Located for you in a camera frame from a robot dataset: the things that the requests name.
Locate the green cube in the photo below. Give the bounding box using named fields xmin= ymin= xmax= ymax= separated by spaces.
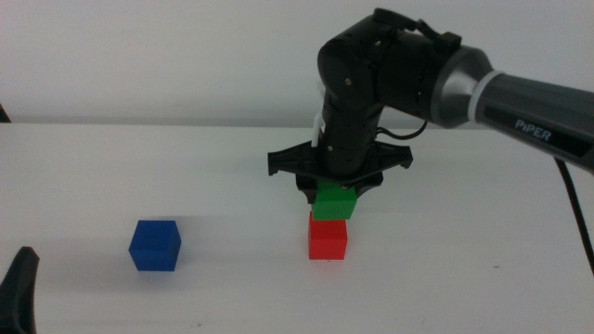
xmin=310 ymin=180 xmax=358 ymax=221

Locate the red cube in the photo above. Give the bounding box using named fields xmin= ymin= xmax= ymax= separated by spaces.
xmin=307 ymin=211 xmax=349 ymax=262

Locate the blue cube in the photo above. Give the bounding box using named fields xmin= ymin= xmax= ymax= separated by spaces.
xmin=128 ymin=219 xmax=183 ymax=273

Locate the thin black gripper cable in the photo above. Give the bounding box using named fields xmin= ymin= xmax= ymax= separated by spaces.
xmin=374 ymin=119 xmax=429 ymax=141

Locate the thick black hanging cable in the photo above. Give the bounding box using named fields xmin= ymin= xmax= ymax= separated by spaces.
xmin=554 ymin=157 xmax=594 ymax=276

